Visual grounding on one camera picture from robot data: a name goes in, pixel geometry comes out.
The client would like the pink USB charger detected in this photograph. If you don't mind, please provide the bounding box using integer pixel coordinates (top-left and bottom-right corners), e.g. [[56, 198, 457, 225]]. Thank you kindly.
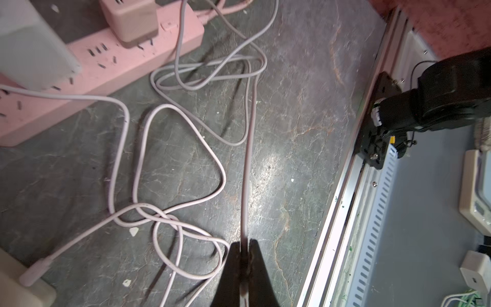
[[99, 0, 159, 49]]

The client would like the yellow kitchen scale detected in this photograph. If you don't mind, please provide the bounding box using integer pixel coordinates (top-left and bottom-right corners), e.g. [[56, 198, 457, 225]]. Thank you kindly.
[[0, 247, 58, 307]]

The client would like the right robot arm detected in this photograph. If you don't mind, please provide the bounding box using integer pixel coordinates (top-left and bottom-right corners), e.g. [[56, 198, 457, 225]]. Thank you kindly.
[[370, 48, 490, 133]]

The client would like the pink power strip cord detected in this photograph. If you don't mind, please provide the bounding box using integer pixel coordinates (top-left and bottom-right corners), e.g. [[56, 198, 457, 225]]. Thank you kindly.
[[193, 0, 254, 24]]

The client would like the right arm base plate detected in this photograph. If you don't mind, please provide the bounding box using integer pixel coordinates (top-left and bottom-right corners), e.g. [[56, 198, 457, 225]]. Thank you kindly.
[[354, 72, 407, 170]]

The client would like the white charging cable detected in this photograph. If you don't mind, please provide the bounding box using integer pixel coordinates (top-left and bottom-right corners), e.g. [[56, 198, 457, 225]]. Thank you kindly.
[[0, 84, 231, 307]]

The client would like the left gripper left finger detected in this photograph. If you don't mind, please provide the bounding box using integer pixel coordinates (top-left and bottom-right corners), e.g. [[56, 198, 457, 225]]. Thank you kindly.
[[211, 242, 241, 307]]

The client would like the pink power strip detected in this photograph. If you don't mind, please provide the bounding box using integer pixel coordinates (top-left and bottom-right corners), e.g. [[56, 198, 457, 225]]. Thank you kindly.
[[1, 1, 181, 147]]

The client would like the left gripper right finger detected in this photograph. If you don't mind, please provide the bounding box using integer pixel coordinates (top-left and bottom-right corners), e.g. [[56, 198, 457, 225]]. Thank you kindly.
[[248, 239, 280, 307]]

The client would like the white USB charger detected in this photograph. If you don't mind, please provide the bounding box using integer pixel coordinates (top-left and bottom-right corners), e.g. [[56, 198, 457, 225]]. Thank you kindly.
[[1, 1, 82, 91]]

